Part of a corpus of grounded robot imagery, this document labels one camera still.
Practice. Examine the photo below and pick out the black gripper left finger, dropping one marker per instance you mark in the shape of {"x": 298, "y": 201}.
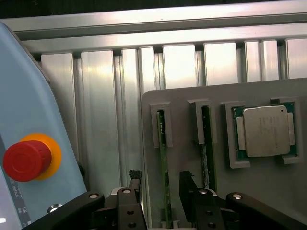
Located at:
{"x": 127, "y": 208}

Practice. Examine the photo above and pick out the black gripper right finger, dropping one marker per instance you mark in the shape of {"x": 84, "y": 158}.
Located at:
{"x": 204, "y": 210}

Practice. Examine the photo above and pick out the grey parts rack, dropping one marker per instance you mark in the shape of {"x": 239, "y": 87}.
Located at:
{"x": 239, "y": 191}

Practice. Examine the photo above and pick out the silver CPU chip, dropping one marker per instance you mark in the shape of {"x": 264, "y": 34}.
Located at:
{"x": 263, "y": 129}

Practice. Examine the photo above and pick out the red emergency stop button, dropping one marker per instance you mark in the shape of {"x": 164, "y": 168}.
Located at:
{"x": 26, "y": 160}

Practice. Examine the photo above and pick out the light blue teach pendant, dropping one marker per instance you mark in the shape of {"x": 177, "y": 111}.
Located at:
{"x": 36, "y": 95}

